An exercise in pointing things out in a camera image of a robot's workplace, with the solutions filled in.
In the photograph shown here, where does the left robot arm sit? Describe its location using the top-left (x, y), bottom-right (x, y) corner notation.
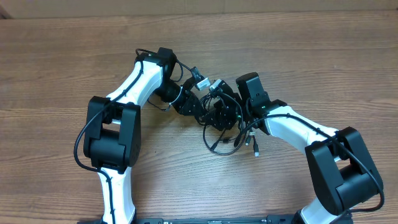
top-left (77, 47), bottom-right (210, 223)

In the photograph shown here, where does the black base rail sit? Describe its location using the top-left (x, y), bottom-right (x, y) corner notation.
top-left (131, 213), bottom-right (305, 224)

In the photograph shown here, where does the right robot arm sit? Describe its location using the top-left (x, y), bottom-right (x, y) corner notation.
top-left (203, 72), bottom-right (385, 223)

